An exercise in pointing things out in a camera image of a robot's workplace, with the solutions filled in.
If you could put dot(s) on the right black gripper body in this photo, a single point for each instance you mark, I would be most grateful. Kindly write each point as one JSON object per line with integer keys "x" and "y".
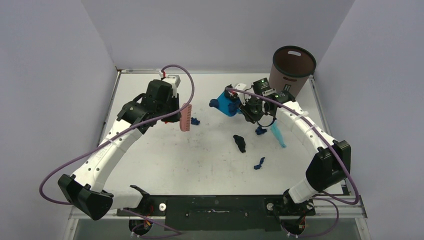
{"x": 241, "y": 106}

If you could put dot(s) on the blue dustpan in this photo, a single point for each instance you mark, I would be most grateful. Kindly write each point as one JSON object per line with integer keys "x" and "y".
{"x": 228, "y": 103}

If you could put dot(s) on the pink hand brush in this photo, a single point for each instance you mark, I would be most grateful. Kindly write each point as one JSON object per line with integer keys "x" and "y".
{"x": 185, "y": 118}

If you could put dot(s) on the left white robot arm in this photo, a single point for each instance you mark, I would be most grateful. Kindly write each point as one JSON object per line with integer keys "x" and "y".
{"x": 84, "y": 188}

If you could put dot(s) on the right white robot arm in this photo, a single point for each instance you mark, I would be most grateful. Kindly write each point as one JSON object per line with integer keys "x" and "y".
{"x": 330, "y": 158}

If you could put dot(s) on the dark blue scrap right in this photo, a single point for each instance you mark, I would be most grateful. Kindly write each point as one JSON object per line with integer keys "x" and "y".
{"x": 260, "y": 130}

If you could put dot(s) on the teal paper scrap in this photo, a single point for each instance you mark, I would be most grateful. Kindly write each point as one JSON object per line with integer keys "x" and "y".
{"x": 277, "y": 134}

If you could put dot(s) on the black paper scrap centre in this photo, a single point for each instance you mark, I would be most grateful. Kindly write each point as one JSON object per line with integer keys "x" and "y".
{"x": 240, "y": 142}

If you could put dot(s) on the small dark blue scrap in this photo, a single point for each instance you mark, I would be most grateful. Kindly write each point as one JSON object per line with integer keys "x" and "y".
{"x": 194, "y": 121}

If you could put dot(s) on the brown waste bin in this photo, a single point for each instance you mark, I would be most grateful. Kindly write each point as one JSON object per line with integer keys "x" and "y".
{"x": 291, "y": 68}

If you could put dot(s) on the dark blue scrap near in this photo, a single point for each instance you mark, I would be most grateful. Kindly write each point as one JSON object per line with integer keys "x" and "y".
{"x": 259, "y": 165}

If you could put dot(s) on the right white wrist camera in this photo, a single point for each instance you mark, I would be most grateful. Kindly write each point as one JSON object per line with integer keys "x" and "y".
{"x": 243, "y": 97}

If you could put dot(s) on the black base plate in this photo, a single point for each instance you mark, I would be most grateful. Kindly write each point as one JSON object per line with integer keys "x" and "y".
{"x": 224, "y": 212}

